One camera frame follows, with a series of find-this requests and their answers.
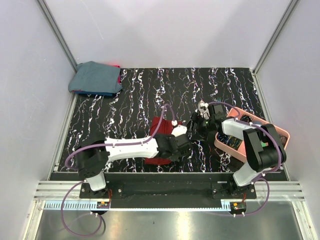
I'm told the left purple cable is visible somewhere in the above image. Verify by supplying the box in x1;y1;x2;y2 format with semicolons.
61;103;177;237

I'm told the dark red cloth napkin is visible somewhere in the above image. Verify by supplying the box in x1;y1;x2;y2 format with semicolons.
144;116;173;166

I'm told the folded pink cloth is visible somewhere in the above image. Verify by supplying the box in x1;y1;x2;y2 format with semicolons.
108;64;121;84

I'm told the purple cable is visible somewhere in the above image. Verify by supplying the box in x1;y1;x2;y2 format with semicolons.
207;101;281;218
61;103;177;237

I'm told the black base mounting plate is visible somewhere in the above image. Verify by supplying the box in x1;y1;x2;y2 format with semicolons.
79;172;257;209

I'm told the dark patterned rolled sock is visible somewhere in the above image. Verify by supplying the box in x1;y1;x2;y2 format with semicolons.
240;114;253;123

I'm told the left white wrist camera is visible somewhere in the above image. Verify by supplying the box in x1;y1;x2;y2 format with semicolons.
171;120;188;137

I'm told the aluminium frame post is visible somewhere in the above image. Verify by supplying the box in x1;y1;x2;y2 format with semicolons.
252;0;300;74
35;0;77;73

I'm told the folded grey-blue cloth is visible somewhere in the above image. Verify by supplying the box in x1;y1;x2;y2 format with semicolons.
68;61;123;94

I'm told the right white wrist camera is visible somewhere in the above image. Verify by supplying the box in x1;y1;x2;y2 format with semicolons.
197;101;210;120

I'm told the blue dotted rolled sock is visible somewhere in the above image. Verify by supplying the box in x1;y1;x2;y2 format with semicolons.
216;133;229;144

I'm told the right aluminium frame post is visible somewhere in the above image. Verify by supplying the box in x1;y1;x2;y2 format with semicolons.
252;0;300;74

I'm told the silver spoon patterned handle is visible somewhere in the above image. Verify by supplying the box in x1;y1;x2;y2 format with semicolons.
197;100;207;114

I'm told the pink divided organizer tray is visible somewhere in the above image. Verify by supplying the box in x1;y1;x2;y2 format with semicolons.
214;107;290;170

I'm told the brown patterned rolled sock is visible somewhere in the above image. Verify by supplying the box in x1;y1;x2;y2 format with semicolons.
279;134;288;146

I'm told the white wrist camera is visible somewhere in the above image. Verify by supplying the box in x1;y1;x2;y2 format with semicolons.
171;120;188;137
197;101;210;120

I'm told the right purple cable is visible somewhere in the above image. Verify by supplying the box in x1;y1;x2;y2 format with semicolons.
207;101;281;218

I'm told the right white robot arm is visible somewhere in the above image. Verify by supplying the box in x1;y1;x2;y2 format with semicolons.
187;101;287;199

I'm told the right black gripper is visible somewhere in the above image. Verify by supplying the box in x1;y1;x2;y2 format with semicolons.
185;111;215;142

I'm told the left aluminium frame post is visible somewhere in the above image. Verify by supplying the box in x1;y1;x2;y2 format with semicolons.
35;0;77;73

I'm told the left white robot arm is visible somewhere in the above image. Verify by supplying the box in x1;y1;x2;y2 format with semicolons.
74;133;192;198

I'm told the yellow blue rolled sock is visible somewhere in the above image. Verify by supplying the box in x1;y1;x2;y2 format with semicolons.
225;136;242;150

